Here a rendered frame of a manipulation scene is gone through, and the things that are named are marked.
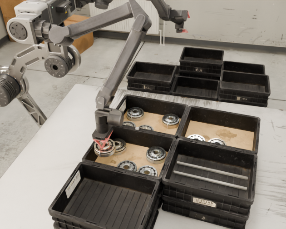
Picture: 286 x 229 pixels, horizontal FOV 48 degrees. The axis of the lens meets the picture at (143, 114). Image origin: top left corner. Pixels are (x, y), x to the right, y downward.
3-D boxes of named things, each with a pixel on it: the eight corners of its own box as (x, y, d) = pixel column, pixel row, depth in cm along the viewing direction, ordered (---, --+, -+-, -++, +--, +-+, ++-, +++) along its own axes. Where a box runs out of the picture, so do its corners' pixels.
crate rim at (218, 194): (160, 183, 144) (160, 180, 143) (176, 140, 167) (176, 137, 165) (253, 206, 134) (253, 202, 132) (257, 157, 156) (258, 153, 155)
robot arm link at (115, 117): (104, 95, 149) (97, 95, 140) (127, 99, 146) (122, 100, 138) (100, 121, 150) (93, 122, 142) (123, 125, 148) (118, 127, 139)
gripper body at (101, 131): (113, 127, 154) (112, 115, 149) (104, 141, 147) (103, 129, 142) (101, 124, 156) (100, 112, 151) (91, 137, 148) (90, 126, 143)
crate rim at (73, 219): (46, 214, 133) (46, 211, 131) (81, 164, 155) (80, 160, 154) (138, 242, 122) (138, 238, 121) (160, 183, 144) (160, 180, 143)
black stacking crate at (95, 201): (52, 227, 139) (46, 211, 132) (83, 177, 161) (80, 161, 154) (139, 255, 128) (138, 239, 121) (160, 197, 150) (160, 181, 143)
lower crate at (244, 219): (160, 211, 157) (160, 196, 150) (175, 168, 179) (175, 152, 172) (244, 234, 146) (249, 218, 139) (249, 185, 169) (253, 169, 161)
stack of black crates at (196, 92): (169, 123, 299) (170, 92, 278) (175, 105, 322) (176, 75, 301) (213, 129, 291) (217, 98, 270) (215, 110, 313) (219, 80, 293)
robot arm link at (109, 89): (142, 17, 143) (136, 11, 132) (153, 23, 142) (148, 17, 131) (100, 102, 150) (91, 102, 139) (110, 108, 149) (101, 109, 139)
